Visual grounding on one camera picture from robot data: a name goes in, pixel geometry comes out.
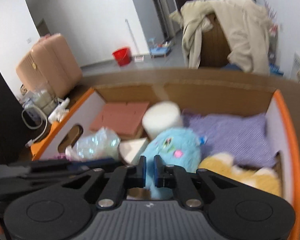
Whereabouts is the light blue plush toy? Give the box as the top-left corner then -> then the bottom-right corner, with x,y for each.
141,127 -> 206,200

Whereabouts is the yellow white plush toy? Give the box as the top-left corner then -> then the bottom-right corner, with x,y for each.
198,152 -> 282,197

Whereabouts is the white round sponge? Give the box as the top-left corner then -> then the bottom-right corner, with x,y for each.
142,101 -> 183,140

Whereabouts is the white device with cable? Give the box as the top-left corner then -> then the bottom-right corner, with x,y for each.
21,88 -> 64,148

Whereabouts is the pink layered sponge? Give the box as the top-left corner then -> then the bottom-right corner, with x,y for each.
89,101 -> 150,140

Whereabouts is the iridescent mesh bath ball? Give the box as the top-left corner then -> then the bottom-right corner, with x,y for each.
65,127 -> 121,161

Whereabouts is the lavender knitted cloth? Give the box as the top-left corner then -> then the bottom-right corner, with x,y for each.
181,111 -> 276,168

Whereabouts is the white spray bottle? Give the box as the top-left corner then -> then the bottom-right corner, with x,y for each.
48,98 -> 70,124

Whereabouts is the red plastic bucket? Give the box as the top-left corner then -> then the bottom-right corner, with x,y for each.
112,47 -> 132,67

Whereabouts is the beige coat on chair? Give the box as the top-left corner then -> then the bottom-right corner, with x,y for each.
169,0 -> 273,75

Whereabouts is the black paper shopping bag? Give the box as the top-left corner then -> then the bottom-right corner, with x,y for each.
0,74 -> 27,164

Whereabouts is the red cardboard box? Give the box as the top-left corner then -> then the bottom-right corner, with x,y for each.
31,82 -> 300,239

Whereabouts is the wooden chair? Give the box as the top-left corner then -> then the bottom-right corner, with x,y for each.
199,13 -> 231,68

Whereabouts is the white wedge sponge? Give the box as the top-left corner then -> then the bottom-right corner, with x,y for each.
119,138 -> 149,165

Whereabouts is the pink satin scrunchie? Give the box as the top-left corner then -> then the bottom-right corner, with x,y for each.
53,153 -> 72,161

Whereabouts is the pink hard-shell suitcase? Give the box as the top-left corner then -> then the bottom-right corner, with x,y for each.
16,34 -> 83,98

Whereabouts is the small blue stool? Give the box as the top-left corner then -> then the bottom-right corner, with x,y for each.
149,38 -> 175,58

